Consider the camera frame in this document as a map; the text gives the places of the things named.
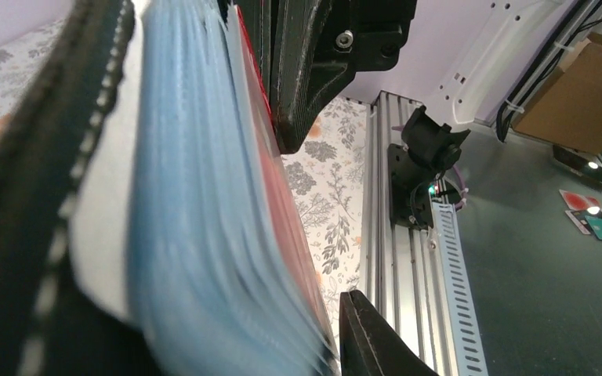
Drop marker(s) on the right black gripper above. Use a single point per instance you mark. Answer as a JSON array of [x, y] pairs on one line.
[[306, 50]]

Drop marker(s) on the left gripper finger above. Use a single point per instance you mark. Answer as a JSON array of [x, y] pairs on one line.
[[369, 346]]

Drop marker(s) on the black leather card holder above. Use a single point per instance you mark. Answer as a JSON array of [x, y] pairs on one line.
[[147, 226]]

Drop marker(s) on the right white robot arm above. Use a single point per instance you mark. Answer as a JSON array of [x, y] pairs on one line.
[[447, 54]]

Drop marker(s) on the cards on floor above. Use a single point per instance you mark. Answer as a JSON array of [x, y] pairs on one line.
[[585, 212]]

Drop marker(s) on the floral table mat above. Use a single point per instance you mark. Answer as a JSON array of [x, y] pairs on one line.
[[325, 177]]

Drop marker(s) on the cardboard box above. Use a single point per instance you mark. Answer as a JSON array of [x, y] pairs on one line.
[[567, 109]]

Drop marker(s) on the aluminium rail frame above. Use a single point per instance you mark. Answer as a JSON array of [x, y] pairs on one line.
[[401, 267]]

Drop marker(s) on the white slotted cable duct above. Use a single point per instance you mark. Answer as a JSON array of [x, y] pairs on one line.
[[467, 347]]

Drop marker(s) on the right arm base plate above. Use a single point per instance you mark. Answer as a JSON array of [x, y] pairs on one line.
[[410, 203]]

